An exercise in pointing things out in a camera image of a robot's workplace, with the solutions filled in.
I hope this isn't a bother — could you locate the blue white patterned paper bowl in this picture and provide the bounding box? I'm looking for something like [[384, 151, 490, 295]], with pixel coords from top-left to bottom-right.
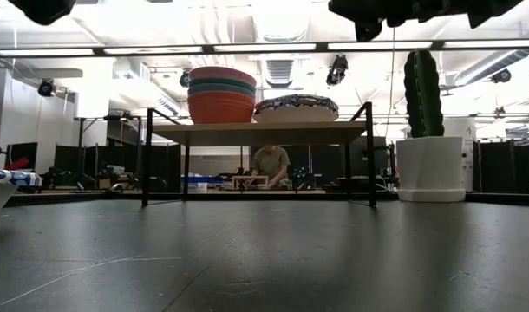
[[252, 106, 340, 124], [253, 98, 340, 115], [255, 94, 338, 109], [0, 167, 43, 227]]

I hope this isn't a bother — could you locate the green plastic bowl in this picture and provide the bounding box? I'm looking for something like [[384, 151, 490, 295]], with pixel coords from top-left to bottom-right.
[[188, 77, 258, 94]]

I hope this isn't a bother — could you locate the wooden shelf with black legs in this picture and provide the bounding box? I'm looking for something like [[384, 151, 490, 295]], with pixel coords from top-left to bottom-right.
[[141, 101, 377, 208]]

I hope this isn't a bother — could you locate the green cactus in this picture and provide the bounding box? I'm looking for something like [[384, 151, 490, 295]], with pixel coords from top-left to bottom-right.
[[403, 49, 446, 139]]

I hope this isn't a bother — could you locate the white cylindrical appliance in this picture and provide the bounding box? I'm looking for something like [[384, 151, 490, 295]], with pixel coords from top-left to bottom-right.
[[442, 116, 478, 192]]

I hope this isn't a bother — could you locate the overhead light bar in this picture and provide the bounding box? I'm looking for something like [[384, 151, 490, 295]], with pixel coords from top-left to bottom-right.
[[0, 38, 529, 59]]

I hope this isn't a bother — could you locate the white plant pot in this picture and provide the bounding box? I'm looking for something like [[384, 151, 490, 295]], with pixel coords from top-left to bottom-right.
[[395, 136, 467, 204]]

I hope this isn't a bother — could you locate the person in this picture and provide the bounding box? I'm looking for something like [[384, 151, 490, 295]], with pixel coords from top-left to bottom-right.
[[249, 145, 292, 189]]

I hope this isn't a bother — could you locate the red plastic bowl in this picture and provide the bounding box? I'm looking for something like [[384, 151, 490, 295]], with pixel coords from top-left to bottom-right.
[[186, 90, 257, 126]]

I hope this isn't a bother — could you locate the black table mat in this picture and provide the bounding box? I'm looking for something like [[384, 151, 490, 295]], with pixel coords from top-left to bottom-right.
[[0, 192, 529, 312]]

